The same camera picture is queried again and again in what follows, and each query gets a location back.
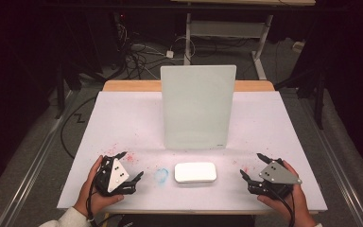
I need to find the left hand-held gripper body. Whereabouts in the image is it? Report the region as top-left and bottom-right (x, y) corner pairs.
(94, 156), (136, 197)

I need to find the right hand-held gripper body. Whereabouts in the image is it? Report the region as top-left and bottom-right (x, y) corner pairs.
(248, 160), (303, 199)

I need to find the white whiteboard eraser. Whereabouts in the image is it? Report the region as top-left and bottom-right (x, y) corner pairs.
(174, 162), (217, 183)

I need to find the person's left hand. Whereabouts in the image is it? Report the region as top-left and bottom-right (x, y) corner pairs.
(74, 154), (126, 218)

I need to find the person's right hand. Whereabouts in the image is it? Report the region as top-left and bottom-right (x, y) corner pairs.
(257, 160), (317, 225)

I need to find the wooden table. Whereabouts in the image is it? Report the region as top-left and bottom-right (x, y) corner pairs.
(102, 79), (320, 216)

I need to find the black stand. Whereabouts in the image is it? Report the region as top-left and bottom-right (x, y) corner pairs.
(314, 71), (326, 131)
(54, 62), (68, 120)

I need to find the pale green glass whiteboard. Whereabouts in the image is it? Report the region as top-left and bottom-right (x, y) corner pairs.
(160, 64), (237, 150)

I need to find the small beige box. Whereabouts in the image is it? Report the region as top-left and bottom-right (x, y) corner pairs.
(292, 41), (306, 53)

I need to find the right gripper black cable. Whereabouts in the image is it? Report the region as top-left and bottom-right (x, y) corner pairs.
(263, 185), (297, 227)

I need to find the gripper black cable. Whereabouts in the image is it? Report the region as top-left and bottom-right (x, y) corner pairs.
(86, 164), (98, 223)
(263, 185), (297, 227)

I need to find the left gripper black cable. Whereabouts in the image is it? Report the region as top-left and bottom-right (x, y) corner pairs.
(86, 164), (98, 223)

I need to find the metal floor rail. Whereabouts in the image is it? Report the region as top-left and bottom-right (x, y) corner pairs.
(0, 90), (78, 227)
(296, 91), (363, 227)

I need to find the long black floor cable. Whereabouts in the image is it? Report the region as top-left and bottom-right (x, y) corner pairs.
(60, 96), (99, 159)

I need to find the tangle of floor cables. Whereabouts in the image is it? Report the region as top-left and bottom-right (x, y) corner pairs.
(114, 13), (188, 80)

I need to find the white metal frame desk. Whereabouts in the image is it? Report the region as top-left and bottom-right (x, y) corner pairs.
(169, 0), (317, 80)

